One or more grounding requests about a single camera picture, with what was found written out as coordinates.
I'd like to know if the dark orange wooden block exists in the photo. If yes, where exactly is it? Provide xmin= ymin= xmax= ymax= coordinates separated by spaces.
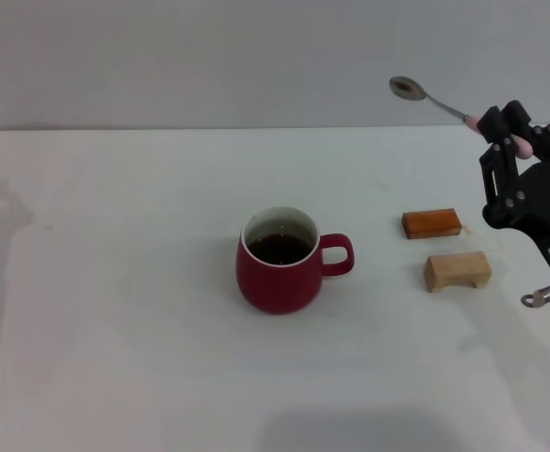
xmin=401 ymin=207 xmax=462 ymax=241

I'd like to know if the right gripper cable with plugs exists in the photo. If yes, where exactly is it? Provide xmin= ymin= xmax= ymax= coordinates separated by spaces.
xmin=520 ymin=276 xmax=550 ymax=336

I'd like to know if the red ceramic cup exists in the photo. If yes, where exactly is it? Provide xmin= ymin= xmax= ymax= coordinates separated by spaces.
xmin=235 ymin=204 xmax=356 ymax=315

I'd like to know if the light wooden arched block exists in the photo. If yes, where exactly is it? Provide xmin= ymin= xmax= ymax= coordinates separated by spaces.
xmin=423 ymin=250 xmax=493 ymax=294

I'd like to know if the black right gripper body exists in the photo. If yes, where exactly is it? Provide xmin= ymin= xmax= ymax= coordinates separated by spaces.
xmin=481 ymin=159 xmax=550 ymax=282

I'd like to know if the pink handled metal spoon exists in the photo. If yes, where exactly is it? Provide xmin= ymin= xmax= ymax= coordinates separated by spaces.
xmin=388 ymin=75 xmax=534 ymax=159

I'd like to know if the dark coffee liquid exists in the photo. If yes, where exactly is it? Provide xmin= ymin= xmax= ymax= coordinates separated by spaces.
xmin=248 ymin=234 xmax=315 ymax=266

